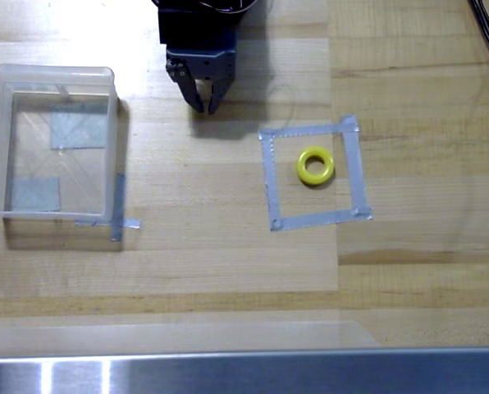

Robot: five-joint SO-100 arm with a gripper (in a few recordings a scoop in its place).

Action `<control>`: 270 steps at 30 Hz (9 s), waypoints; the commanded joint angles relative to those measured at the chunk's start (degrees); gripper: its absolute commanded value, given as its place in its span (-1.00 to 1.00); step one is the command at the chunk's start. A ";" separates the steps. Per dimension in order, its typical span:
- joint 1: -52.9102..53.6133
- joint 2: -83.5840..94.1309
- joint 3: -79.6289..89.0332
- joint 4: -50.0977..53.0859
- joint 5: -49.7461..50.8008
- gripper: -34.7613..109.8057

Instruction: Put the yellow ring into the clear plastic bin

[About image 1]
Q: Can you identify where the yellow ring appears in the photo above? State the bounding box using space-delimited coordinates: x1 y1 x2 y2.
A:
295 145 335 186

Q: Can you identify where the grey tape strip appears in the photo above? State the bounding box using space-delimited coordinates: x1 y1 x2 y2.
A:
337 115 373 221
270 207 373 232
258 121 359 141
110 172 128 243
73 217 143 231
258 129 286 231

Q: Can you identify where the large grey tape patch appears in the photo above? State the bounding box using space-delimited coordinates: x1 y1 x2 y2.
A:
49 109 108 150

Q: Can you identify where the small grey tape patch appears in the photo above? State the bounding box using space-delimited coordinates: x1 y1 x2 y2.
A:
10 176 62 213

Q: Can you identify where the red white servo wire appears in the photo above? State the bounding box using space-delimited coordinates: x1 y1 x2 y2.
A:
198 0 258 16

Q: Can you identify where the metal table rail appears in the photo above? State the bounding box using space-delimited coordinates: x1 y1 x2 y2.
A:
0 347 489 394

